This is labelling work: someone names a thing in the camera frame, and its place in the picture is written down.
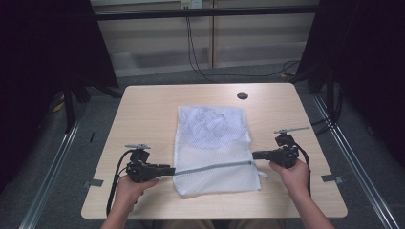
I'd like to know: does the person's left hand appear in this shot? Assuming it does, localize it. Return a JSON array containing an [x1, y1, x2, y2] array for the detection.
[[113, 175, 160, 214]]

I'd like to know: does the person's right hand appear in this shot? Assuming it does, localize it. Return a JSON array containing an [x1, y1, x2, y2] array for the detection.
[[268, 158, 311, 200]]

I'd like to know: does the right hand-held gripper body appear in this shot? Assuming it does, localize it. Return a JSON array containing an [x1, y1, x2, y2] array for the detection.
[[272, 126, 310, 170]]

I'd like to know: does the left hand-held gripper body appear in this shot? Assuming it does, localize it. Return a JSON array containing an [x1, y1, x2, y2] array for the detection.
[[124, 143, 156, 184]]

